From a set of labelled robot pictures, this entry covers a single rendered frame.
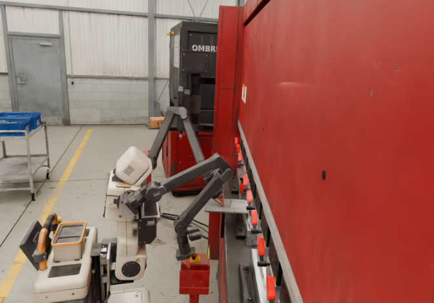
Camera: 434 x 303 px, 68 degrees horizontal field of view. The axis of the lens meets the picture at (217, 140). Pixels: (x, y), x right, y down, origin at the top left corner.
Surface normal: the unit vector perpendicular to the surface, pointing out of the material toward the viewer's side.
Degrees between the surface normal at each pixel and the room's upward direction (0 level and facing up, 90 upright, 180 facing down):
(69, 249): 92
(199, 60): 90
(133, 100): 90
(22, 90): 90
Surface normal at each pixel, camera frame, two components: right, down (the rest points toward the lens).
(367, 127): -1.00, -0.05
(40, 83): 0.25, 0.25
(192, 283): 0.03, 0.25
